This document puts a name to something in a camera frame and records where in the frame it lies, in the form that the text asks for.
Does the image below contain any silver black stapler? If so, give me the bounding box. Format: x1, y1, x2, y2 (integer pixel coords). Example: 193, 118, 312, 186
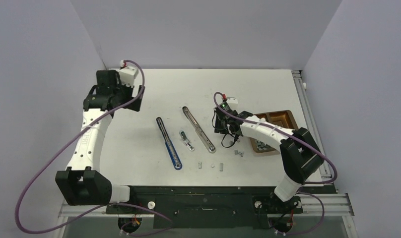
182, 106, 216, 154

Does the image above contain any light blue staple box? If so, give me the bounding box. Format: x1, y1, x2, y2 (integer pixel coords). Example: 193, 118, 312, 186
179, 130, 195, 151

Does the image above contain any blue stapler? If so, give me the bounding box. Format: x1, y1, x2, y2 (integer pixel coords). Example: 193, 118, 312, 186
156, 117, 183, 170

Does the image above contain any brown plastic divided tray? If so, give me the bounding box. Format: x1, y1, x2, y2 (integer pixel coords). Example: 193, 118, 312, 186
250, 110, 299, 154

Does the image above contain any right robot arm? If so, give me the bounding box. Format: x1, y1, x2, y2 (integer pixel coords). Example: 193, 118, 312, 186
214, 102, 324, 212

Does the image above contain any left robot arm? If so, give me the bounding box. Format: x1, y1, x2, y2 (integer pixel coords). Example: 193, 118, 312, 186
55, 66, 144, 213

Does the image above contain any pile of grey staples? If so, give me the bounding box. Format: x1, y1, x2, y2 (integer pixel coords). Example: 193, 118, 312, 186
255, 140, 271, 151

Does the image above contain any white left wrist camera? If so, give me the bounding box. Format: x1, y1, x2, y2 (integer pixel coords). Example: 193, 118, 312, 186
117, 66, 139, 88

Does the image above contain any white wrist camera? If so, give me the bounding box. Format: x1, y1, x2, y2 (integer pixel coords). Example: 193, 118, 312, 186
226, 97, 238, 105
117, 66, 139, 88

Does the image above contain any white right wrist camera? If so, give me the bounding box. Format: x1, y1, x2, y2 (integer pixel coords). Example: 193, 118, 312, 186
226, 97, 238, 105

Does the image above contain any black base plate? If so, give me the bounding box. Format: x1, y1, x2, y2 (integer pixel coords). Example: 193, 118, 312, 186
104, 187, 308, 233

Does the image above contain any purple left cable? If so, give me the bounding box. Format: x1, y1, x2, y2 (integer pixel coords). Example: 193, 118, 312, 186
15, 59, 173, 237

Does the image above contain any purple cable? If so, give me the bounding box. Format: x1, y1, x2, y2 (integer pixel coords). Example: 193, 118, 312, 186
213, 92, 338, 237
15, 59, 173, 237

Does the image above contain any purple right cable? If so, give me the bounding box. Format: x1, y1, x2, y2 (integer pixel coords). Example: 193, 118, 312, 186
213, 92, 338, 237

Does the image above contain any aluminium frame rail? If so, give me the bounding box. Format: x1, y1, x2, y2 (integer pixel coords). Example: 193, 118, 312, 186
57, 69, 356, 219

